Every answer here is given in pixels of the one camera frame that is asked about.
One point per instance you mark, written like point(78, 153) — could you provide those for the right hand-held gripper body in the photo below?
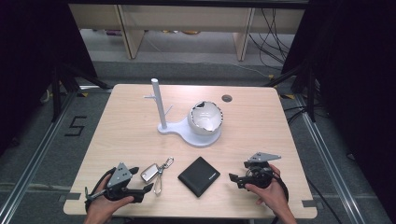
point(261, 174)

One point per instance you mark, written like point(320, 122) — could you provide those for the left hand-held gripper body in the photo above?
point(120, 175)

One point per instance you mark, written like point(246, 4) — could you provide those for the silver car key with keyring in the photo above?
point(149, 173)

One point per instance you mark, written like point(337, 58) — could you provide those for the black leather wallet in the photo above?
point(199, 176)

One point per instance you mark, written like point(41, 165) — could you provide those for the person's right hand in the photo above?
point(271, 194)

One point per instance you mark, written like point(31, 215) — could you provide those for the person's left hand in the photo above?
point(101, 207)

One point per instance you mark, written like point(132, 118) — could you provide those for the white key stand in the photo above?
point(159, 102)

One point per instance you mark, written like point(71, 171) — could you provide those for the yellow black floor tape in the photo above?
point(288, 96)
point(82, 94)

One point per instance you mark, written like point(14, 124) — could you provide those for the black metal stand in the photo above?
point(310, 93)
point(56, 93)

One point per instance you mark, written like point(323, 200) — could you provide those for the black curtain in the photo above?
point(31, 62)
point(358, 77)

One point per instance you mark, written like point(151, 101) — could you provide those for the light wooden desk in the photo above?
point(134, 31)

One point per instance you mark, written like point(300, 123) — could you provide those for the aluminium floor rail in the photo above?
point(37, 155)
point(330, 161)

